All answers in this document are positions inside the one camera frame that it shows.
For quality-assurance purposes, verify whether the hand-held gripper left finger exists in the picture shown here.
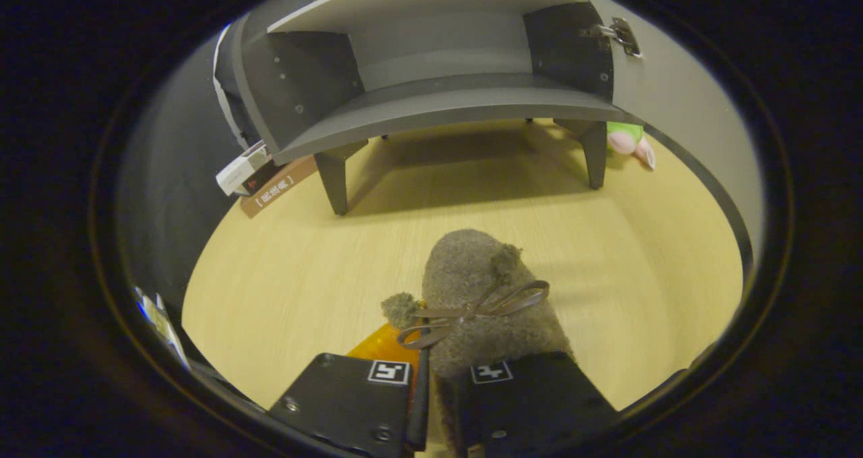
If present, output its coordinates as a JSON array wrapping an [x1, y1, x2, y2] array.
[[268, 322, 431, 458]]

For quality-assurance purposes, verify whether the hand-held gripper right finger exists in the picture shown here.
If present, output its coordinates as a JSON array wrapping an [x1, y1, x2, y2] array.
[[452, 352, 618, 457]]

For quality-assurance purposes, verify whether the brown shoe with pink label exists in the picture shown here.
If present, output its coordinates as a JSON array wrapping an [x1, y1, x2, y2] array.
[[381, 229, 574, 455]]

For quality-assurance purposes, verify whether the grey shoe cabinet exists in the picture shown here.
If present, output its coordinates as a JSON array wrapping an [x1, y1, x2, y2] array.
[[214, 0, 641, 217]]

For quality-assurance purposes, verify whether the silver door hinge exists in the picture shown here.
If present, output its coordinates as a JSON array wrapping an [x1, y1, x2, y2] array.
[[580, 18, 641, 59]]

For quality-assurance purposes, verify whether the black book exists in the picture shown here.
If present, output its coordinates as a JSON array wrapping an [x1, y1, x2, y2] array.
[[236, 161, 284, 196]]

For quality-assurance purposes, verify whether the black backdrop cloth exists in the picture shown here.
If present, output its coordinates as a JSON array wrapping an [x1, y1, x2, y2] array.
[[118, 33, 270, 324]]

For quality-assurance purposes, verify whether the green and pink plush toy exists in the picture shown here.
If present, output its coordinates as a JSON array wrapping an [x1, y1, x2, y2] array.
[[605, 121, 656, 170]]

